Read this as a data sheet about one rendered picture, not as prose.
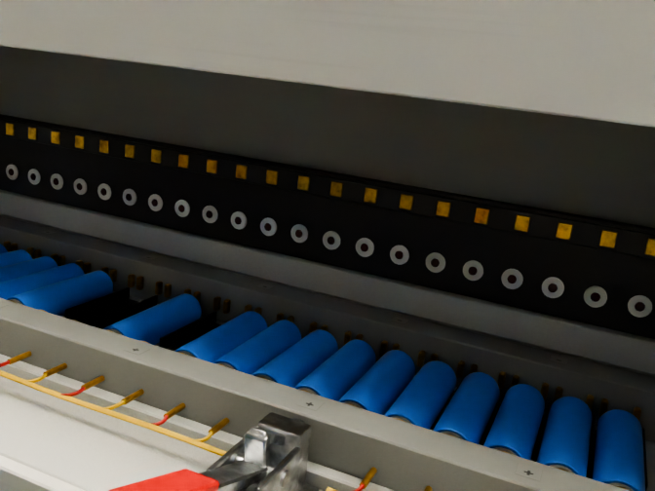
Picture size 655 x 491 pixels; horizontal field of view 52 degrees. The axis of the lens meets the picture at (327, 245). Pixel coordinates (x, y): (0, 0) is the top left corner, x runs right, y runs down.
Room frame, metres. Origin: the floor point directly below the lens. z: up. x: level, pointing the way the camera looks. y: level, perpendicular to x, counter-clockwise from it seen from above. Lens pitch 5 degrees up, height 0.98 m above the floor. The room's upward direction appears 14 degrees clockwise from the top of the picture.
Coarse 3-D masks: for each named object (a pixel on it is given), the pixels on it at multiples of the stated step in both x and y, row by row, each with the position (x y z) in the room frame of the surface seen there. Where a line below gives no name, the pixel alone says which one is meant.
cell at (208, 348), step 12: (252, 312) 0.36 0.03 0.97; (228, 324) 0.34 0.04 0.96; (240, 324) 0.35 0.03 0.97; (252, 324) 0.35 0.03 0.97; (264, 324) 0.36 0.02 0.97; (204, 336) 0.33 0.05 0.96; (216, 336) 0.33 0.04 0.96; (228, 336) 0.33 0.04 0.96; (240, 336) 0.34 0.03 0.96; (252, 336) 0.35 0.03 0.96; (180, 348) 0.31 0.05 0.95; (192, 348) 0.31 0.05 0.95; (204, 348) 0.31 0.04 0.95; (216, 348) 0.32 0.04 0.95; (228, 348) 0.33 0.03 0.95
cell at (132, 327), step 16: (160, 304) 0.36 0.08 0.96; (176, 304) 0.36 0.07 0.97; (192, 304) 0.37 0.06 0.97; (128, 320) 0.33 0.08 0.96; (144, 320) 0.34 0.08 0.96; (160, 320) 0.35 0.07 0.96; (176, 320) 0.36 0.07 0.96; (192, 320) 0.37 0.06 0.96; (128, 336) 0.32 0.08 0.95; (144, 336) 0.33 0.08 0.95; (160, 336) 0.35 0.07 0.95
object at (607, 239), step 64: (0, 128) 0.47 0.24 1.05; (64, 128) 0.45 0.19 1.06; (64, 192) 0.46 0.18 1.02; (192, 192) 0.42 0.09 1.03; (256, 192) 0.40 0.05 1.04; (320, 192) 0.38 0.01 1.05; (384, 192) 0.36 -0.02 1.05; (448, 192) 0.36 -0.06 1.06; (320, 256) 0.39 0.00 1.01; (384, 256) 0.38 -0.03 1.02; (448, 256) 0.36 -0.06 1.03; (512, 256) 0.35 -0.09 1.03; (576, 256) 0.33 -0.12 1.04; (640, 256) 0.32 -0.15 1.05; (576, 320) 0.34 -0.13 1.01; (640, 320) 0.33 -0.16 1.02
